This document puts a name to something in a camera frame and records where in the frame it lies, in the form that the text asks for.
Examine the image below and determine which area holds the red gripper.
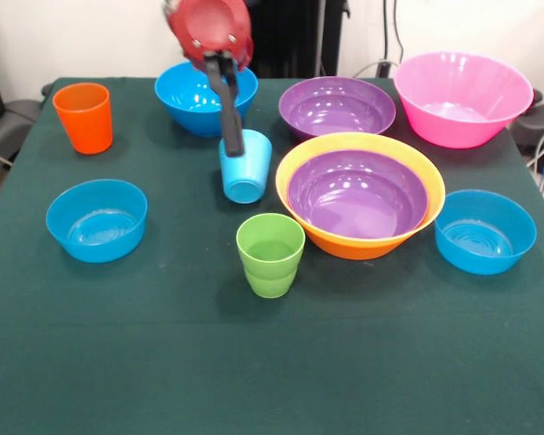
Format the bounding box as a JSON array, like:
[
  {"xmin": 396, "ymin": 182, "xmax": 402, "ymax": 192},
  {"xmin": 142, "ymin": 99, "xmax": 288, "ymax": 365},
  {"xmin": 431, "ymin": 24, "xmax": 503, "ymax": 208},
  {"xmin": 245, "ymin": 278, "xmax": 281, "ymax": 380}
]
[{"xmin": 165, "ymin": 0, "xmax": 256, "ymax": 159}]

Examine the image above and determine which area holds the light blue plastic cup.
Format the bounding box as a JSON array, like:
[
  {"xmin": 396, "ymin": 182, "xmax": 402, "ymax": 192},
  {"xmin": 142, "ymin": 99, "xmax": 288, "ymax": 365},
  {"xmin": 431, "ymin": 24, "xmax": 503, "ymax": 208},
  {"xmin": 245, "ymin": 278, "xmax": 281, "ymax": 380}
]
[{"xmin": 218, "ymin": 129, "xmax": 274, "ymax": 205}]

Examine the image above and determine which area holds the purple plastic bowl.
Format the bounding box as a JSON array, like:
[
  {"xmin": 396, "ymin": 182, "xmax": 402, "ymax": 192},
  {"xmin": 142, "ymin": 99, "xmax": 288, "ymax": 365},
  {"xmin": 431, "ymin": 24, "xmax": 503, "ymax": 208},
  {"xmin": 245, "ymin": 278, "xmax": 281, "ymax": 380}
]
[
  {"xmin": 278, "ymin": 75, "xmax": 397, "ymax": 141},
  {"xmin": 287, "ymin": 149, "xmax": 431, "ymax": 240}
]

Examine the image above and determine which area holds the shallow blue plastic bowl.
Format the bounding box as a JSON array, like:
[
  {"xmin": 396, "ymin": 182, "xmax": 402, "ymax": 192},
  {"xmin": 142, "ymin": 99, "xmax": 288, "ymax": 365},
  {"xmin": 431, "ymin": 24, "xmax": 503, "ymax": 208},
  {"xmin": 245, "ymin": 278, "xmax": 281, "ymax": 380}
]
[
  {"xmin": 45, "ymin": 179, "xmax": 149, "ymax": 265},
  {"xmin": 433, "ymin": 188, "xmax": 538, "ymax": 276}
]

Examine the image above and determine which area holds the deep blue plastic bowl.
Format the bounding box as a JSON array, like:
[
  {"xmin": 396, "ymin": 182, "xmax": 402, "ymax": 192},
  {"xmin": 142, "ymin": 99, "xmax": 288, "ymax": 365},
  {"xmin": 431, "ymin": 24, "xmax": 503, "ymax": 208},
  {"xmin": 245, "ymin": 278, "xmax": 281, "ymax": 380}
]
[{"xmin": 154, "ymin": 62, "xmax": 259, "ymax": 139}]

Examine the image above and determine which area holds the orange plastic cup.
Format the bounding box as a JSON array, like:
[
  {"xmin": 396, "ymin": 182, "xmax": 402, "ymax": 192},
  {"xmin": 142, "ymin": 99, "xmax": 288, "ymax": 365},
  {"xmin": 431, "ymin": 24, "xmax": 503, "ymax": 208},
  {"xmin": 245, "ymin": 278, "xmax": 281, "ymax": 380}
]
[{"xmin": 52, "ymin": 82, "xmax": 114, "ymax": 156}]

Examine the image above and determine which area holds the green plastic cup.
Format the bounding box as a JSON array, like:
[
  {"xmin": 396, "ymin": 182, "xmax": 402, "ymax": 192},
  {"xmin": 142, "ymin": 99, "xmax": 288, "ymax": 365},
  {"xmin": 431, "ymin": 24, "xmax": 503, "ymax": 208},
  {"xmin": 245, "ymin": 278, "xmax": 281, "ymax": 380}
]
[{"xmin": 235, "ymin": 212, "xmax": 306, "ymax": 299}]

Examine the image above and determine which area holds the orange plastic bowl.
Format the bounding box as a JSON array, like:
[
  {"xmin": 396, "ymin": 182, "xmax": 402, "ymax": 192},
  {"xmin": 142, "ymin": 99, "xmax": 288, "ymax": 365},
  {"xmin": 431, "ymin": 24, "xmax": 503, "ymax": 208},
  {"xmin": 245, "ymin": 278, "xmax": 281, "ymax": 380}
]
[{"xmin": 275, "ymin": 131, "xmax": 446, "ymax": 262}]

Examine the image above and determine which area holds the pink plastic bowl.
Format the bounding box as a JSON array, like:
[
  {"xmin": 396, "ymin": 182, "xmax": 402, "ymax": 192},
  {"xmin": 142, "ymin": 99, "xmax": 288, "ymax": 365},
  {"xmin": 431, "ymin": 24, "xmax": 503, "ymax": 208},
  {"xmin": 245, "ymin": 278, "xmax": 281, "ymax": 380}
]
[{"xmin": 393, "ymin": 52, "xmax": 535, "ymax": 150}]

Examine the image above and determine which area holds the dark green tablecloth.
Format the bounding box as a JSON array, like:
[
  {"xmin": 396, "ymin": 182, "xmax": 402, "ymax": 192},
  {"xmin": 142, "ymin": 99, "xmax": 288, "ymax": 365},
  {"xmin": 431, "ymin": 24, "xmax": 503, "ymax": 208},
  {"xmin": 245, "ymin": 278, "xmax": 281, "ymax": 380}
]
[{"xmin": 0, "ymin": 76, "xmax": 544, "ymax": 435}]

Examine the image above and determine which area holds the black rounded equipment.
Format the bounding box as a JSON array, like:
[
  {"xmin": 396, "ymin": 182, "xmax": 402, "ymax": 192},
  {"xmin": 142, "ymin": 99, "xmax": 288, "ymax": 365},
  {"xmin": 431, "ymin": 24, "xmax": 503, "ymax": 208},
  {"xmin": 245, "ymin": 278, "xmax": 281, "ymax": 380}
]
[{"xmin": 510, "ymin": 89, "xmax": 544, "ymax": 156}]

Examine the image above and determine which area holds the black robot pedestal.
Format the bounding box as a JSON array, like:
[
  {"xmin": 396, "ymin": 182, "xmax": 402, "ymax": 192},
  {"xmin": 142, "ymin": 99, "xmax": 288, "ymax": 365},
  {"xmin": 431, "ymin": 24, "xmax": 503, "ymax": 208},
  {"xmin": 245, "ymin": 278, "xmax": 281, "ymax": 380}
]
[{"xmin": 244, "ymin": 0, "xmax": 351, "ymax": 78}]

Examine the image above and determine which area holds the grey cable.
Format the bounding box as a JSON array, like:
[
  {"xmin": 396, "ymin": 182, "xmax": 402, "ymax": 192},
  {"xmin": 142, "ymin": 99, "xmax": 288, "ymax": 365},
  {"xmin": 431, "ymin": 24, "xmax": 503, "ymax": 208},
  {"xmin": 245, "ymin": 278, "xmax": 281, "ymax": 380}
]
[{"xmin": 353, "ymin": 58, "xmax": 398, "ymax": 79}]

